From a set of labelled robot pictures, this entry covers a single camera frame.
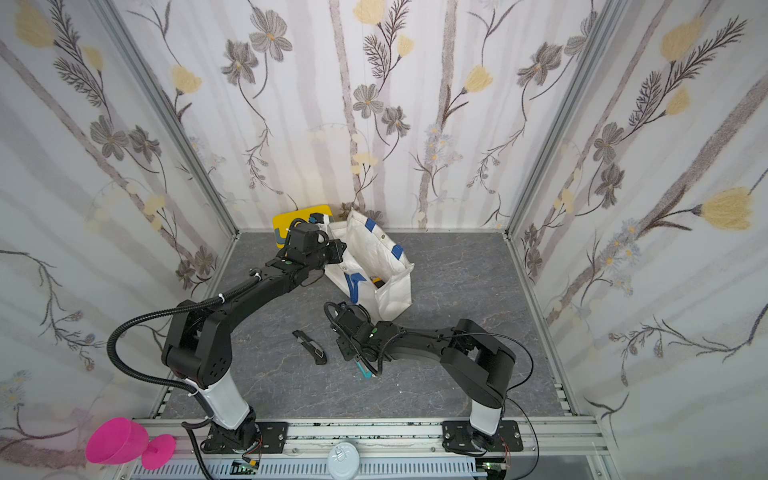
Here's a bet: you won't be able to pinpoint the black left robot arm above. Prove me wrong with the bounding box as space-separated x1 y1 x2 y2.
161 219 346 444

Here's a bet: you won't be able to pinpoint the yellow storage box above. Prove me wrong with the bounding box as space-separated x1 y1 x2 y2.
272 205 332 248

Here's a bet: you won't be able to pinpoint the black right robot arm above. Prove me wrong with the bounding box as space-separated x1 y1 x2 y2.
323 302 516 457

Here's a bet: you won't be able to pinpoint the black corrugated cable conduit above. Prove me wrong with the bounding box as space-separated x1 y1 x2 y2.
106 293 226 397

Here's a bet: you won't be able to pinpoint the white round device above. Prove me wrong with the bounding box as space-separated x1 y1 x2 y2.
326 442 361 480

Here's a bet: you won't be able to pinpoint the pink plastic goblet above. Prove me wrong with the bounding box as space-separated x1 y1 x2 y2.
85 417 176 471

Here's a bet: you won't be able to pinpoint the thin black right cable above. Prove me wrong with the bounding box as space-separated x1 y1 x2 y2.
323 299 541 480

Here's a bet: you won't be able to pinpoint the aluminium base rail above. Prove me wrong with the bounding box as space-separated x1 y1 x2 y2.
113 416 610 480

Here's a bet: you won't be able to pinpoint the teal art knife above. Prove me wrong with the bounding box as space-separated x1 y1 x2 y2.
355 359 373 379

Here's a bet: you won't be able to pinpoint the white tote pouch blue handles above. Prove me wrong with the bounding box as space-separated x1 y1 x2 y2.
324 211 414 323

